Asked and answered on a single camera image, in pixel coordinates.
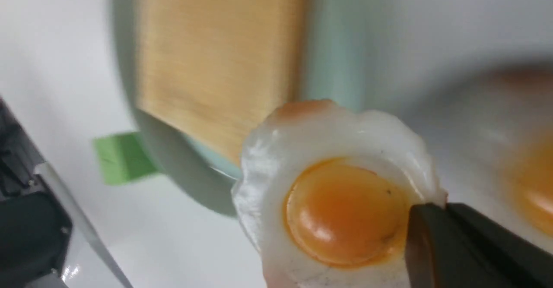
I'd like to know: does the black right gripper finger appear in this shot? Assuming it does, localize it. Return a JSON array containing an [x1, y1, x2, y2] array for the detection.
[[404, 203, 553, 288]]

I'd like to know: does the fried egg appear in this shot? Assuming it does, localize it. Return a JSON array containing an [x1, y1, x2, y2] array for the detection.
[[231, 99, 448, 288]]

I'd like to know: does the toast slice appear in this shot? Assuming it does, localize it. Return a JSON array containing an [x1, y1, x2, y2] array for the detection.
[[137, 0, 309, 165]]

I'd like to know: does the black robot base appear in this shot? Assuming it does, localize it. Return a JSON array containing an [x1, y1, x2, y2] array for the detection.
[[0, 98, 134, 288]]

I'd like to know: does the grey egg plate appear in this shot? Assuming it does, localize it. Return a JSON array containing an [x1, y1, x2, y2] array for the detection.
[[367, 0, 552, 251]]

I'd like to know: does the mint green plate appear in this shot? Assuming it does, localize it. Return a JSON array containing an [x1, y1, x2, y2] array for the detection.
[[111, 0, 368, 217]]

